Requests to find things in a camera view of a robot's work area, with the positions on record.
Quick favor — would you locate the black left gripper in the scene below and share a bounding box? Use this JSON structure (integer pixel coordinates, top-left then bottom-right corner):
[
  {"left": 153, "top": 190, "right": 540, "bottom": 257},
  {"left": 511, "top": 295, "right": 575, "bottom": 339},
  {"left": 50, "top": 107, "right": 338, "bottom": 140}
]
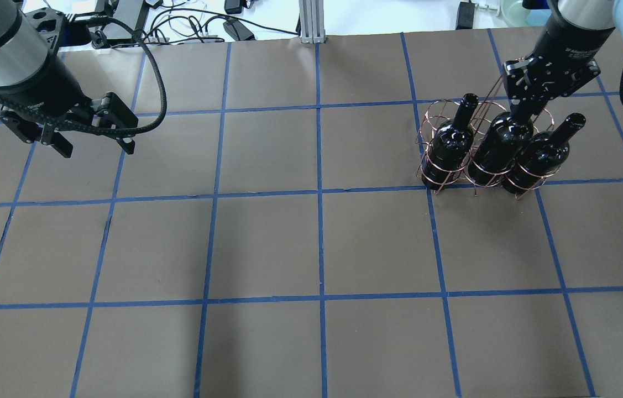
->
[{"left": 0, "top": 55, "right": 138, "bottom": 159}]

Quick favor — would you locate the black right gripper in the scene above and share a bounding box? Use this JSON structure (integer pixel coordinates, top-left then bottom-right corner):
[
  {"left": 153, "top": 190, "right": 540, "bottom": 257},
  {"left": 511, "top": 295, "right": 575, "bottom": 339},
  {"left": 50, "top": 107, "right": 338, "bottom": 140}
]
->
[{"left": 503, "top": 11, "right": 615, "bottom": 111}]

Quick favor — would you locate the dark glass wine bottle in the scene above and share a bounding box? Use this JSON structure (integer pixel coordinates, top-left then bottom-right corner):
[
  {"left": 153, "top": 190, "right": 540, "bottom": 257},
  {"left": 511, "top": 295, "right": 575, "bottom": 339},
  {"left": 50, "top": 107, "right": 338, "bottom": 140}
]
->
[{"left": 465, "top": 101, "right": 534, "bottom": 187}]

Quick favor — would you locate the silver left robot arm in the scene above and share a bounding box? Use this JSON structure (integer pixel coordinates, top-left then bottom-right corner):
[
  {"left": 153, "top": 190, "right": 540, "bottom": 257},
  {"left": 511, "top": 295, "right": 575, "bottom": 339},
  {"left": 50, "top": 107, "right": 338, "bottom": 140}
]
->
[{"left": 0, "top": 1, "right": 138, "bottom": 154}]

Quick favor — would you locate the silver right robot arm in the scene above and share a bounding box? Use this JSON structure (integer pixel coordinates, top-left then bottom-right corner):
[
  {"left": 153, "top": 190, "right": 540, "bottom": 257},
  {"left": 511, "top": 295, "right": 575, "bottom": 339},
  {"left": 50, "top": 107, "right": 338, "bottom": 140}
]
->
[{"left": 504, "top": 1, "right": 623, "bottom": 117}]

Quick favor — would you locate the dark bottle in basket left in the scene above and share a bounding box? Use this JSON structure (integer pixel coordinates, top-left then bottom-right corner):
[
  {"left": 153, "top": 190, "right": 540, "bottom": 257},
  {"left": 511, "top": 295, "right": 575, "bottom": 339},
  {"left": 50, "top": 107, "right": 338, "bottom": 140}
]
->
[{"left": 501, "top": 113, "right": 587, "bottom": 197}]

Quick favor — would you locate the dark bottle in basket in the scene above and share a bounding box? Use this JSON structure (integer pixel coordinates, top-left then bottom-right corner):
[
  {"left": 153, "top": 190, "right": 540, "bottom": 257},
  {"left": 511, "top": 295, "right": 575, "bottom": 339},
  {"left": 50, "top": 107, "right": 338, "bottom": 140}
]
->
[
  {"left": 501, "top": 113, "right": 587, "bottom": 197},
  {"left": 420, "top": 93, "right": 480, "bottom": 192}
]

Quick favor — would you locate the dark bottle in basket right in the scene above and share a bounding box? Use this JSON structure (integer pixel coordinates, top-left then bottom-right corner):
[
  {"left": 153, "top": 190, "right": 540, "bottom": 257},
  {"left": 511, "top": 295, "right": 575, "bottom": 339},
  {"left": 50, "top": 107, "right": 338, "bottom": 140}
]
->
[{"left": 420, "top": 93, "right": 480, "bottom": 192}]

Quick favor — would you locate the black power brick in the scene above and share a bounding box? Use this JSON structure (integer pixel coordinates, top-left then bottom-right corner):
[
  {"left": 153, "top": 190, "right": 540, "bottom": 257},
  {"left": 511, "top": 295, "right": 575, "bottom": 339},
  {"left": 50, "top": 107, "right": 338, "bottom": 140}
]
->
[{"left": 223, "top": 18, "right": 256, "bottom": 42}]

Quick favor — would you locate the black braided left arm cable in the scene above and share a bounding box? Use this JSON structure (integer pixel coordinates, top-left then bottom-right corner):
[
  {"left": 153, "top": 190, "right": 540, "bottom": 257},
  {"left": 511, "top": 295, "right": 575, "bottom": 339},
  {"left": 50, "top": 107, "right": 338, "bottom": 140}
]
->
[{"left": 0, "top": 17, "right": 168, "bottom": 139}]

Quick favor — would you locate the copper wire wine basket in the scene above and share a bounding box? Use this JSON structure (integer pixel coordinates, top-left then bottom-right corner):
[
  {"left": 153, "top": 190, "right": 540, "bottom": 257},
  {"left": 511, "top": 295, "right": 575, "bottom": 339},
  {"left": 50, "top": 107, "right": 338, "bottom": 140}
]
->
[{"left": 416, "top": 71, "right": 552, "bottom": 197}]

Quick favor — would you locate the aluminium frame post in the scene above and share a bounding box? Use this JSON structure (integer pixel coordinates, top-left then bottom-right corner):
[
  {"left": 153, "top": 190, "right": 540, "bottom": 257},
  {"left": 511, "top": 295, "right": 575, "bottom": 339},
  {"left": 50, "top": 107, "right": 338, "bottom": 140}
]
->
[{"left": 299, "top": 0, "right": 327, "bottom": 44}]

